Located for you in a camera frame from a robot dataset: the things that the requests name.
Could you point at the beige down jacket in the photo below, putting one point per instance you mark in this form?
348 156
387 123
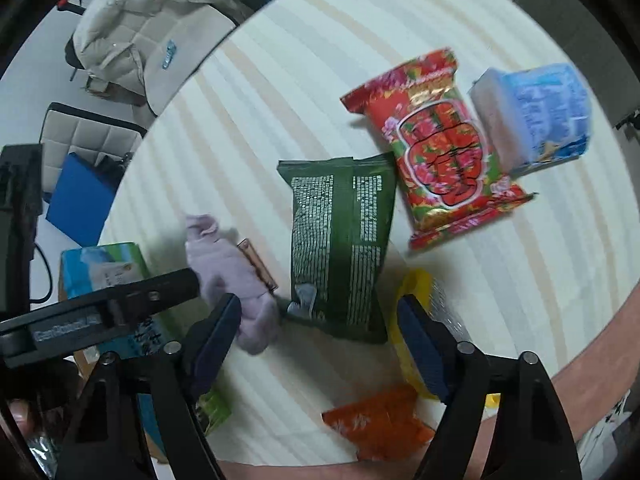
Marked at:
145 35

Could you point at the blue white tissue pack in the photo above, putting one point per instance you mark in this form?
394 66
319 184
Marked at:
535 115

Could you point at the green blue carton box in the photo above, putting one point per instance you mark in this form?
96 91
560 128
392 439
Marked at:
102 267

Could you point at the blue folder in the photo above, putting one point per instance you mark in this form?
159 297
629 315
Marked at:
80 195

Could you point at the orange snack packet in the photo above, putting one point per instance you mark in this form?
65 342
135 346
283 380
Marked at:
377 422

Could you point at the dark green snack packet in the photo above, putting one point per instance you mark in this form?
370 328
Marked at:
340 240

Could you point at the white printed bag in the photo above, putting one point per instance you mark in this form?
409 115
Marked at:
605 425

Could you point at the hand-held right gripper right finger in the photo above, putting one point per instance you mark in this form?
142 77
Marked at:
424 347

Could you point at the small brown wrapped bar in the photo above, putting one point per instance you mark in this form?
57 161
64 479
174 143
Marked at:
257 262

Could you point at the person's left hand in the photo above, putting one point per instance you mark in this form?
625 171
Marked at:
16 414

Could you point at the white padded chair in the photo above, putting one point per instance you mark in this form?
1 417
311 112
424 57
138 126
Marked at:
85 135

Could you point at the yellow plastic packet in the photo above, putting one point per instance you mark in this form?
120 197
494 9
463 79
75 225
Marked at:
415 285

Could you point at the red floral snack packet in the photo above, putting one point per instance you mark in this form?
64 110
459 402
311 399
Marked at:
445 150

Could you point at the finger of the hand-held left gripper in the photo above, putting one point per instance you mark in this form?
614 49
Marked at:
160 290

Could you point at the light purple sock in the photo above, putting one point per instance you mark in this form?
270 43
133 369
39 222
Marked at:
225 265

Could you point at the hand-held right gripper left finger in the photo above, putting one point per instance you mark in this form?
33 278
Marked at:
216 342

